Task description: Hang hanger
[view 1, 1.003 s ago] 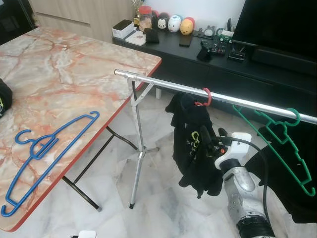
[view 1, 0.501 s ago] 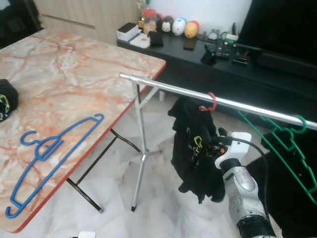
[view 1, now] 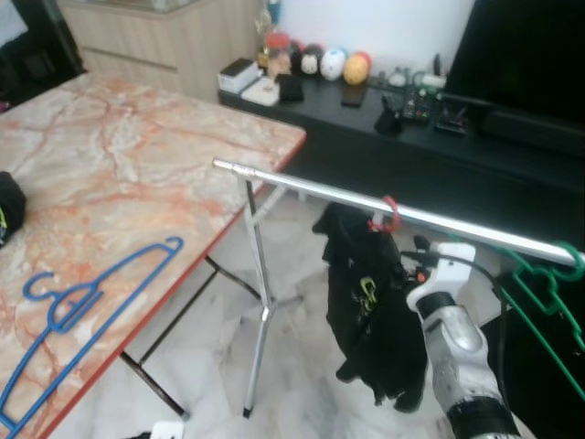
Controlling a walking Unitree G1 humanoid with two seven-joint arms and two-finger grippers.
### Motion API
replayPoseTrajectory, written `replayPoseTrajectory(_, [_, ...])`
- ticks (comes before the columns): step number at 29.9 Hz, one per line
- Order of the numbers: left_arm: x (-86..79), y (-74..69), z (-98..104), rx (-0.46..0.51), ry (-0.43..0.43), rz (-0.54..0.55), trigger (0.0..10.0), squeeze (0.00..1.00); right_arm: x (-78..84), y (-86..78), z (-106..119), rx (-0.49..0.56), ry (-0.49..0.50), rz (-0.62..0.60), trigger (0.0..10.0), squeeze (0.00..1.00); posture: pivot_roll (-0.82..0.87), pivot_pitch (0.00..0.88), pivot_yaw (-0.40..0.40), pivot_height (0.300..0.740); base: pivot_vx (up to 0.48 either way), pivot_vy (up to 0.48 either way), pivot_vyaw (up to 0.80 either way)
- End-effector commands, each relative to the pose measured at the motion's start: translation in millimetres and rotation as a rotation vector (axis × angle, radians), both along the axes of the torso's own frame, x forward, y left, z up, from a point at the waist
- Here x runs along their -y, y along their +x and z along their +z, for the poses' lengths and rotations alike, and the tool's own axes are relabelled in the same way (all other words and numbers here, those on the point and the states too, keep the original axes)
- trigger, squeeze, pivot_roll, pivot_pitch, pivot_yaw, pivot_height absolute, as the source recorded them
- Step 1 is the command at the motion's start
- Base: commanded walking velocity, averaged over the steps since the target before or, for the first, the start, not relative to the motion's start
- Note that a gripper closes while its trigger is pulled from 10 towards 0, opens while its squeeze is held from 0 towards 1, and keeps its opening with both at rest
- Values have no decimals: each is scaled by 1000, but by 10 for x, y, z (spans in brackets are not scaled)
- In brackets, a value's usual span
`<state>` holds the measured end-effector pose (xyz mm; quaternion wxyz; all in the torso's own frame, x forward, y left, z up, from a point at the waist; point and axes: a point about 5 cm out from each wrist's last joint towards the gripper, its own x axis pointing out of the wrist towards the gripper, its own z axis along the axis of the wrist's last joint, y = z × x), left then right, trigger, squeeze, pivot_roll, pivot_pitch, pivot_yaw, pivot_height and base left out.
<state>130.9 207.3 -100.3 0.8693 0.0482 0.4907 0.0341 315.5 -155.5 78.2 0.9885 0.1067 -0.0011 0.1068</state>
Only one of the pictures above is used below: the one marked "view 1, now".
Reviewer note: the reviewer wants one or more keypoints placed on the red plastic hanger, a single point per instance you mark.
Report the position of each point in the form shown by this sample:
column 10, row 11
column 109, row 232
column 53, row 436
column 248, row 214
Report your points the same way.
column 397, row 215

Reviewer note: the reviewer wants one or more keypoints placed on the black shirt with green logo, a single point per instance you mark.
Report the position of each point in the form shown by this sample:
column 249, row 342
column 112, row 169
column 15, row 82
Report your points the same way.
column 366, row 329

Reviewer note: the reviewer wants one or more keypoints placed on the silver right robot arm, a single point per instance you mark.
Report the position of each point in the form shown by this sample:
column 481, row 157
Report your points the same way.
column 457, row 352

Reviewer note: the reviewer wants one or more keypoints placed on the green plastic hanger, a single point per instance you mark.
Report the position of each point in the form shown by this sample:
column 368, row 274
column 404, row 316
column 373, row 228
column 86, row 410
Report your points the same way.
column 574, row 272

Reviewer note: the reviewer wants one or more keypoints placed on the blue plastic hanger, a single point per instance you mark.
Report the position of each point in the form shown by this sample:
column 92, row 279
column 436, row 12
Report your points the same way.
column 172, row 245

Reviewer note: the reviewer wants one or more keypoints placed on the black TV console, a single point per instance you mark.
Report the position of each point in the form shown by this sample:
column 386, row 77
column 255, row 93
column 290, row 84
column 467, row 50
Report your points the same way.
column 411, row 160

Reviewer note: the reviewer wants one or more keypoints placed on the black soundbar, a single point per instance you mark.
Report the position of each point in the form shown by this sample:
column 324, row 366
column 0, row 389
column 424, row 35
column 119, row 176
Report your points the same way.
column 535, row 133

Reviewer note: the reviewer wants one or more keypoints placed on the black phone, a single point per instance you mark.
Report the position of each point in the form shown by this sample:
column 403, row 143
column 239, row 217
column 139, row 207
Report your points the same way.
column 354, row 96

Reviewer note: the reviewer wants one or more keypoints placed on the black wallet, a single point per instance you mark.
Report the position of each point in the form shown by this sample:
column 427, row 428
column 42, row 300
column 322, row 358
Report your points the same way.
column 291, row 89

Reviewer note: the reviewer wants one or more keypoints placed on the white flat box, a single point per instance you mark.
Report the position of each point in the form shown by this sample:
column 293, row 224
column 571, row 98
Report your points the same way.
column 262, row 91

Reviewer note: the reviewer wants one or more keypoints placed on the black television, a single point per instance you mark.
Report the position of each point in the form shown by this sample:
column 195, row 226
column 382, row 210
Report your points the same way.
column 521, row 46

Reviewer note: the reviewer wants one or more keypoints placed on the white box with black lid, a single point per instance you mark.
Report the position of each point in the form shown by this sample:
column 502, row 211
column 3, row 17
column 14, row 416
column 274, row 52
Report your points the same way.
column 239, row 80

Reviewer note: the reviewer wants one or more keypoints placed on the red lid jar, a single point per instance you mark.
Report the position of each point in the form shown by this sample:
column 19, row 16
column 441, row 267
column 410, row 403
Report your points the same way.
column 277, row 44

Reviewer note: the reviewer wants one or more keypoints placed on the marble top folding table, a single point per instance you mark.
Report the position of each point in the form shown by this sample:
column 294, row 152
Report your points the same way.
column 137, row 155

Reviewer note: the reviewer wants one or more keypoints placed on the wooden cabinet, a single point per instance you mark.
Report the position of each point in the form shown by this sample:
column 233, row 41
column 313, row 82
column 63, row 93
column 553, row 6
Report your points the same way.
column 164, row 41

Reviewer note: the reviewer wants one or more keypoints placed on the black garment with white print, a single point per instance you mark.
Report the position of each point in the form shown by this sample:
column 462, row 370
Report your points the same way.
column 9, row 201

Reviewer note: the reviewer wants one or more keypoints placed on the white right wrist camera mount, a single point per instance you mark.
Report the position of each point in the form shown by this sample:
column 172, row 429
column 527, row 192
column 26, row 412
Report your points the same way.
column 448, row 270

